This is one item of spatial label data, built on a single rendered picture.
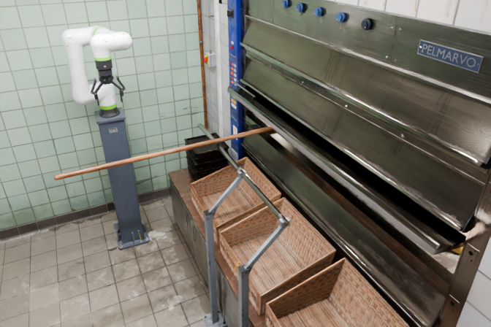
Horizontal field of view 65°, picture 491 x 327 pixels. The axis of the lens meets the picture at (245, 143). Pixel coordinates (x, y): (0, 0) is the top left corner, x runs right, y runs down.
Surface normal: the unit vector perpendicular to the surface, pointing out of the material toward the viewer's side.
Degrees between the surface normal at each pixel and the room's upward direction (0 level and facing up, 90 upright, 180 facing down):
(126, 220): 90
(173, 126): 90
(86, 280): 0
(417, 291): 70
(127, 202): 90
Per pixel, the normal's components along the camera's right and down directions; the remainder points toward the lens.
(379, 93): -0.85, -0.11
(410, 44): -0.90, 0.22
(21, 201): 0.43, 0.42
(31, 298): 0.00, -0.88
